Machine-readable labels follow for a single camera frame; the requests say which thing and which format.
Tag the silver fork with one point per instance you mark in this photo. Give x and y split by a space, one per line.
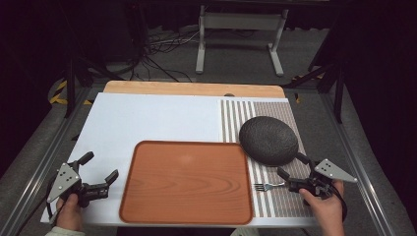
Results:
265 187

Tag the brown wood-grain tray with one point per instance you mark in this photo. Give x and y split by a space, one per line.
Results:
187 183

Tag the white board mat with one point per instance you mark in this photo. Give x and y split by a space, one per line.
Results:
147 118

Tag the dark speckled round plate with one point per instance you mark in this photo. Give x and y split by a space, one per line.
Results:
268 141

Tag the person's right hand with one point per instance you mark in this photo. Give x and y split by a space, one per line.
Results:
326 209

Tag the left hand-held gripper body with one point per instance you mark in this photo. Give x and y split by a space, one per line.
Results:
64 182

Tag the black tripod stand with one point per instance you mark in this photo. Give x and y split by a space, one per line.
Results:
337 91
70 85

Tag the striped placemat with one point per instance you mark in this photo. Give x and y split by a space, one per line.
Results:
288 203

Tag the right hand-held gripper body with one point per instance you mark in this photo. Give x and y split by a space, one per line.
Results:
331 170

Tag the person's left hand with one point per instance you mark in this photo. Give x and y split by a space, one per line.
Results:
69 213

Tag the aluminium frame rail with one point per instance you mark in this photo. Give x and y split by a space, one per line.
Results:
360 170
42 164

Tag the grey metal stand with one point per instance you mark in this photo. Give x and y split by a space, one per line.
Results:
241 21

